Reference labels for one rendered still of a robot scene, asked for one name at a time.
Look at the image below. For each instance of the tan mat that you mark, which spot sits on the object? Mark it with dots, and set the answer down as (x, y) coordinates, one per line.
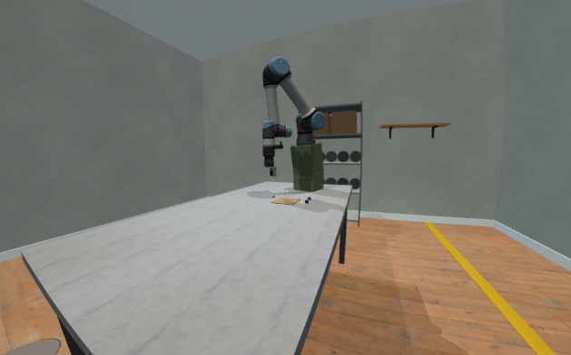
(287, 201)

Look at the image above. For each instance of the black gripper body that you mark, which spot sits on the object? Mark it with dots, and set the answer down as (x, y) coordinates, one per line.
(269, 151)

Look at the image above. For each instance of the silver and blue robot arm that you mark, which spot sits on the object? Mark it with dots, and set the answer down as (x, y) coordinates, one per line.
(278, 70)

